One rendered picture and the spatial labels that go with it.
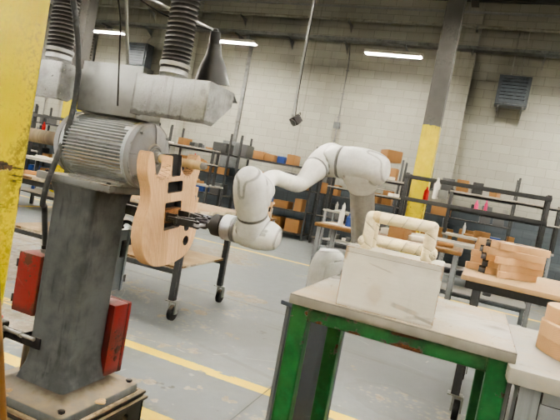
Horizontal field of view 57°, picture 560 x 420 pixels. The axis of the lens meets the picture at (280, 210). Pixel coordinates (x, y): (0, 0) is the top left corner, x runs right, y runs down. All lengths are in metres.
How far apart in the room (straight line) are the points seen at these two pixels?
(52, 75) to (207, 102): 0.69
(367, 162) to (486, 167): 10.74
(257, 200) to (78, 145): 0.78
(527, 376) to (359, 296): 0.46
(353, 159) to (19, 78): 1.29
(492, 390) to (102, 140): 1.52
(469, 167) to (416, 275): 11.27
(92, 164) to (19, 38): 1.01
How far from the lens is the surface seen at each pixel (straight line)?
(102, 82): 2.10
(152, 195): 1.75
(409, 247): 1.62
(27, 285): 2.26
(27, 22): 1.10
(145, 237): 1.76
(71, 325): 2.14
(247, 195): 1.57
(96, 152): 2.01
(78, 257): 2.08
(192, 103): 1.75
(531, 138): 12.80
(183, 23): 1.90
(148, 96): 1.86
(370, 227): 1.47
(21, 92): 1.09
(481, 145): 12.74
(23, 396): 2.23
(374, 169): 1.99
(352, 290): 1.48
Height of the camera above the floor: 1.24
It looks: 3 degrees down
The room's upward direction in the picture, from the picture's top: 10 degrees clockwise
